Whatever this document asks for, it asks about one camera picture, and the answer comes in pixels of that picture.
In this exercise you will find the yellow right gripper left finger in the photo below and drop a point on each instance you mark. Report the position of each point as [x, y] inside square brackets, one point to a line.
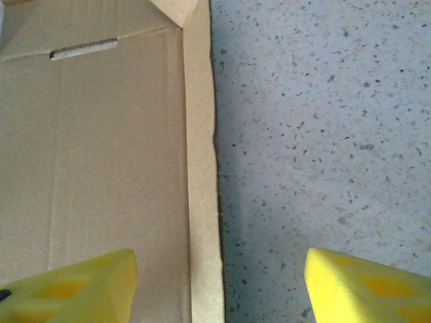
[77, 292]

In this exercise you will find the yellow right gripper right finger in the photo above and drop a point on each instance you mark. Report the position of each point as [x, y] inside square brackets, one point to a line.
[363, 296]

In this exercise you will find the brown cardboard paper box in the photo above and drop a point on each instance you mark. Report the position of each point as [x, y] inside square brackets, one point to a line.
[101, 151]

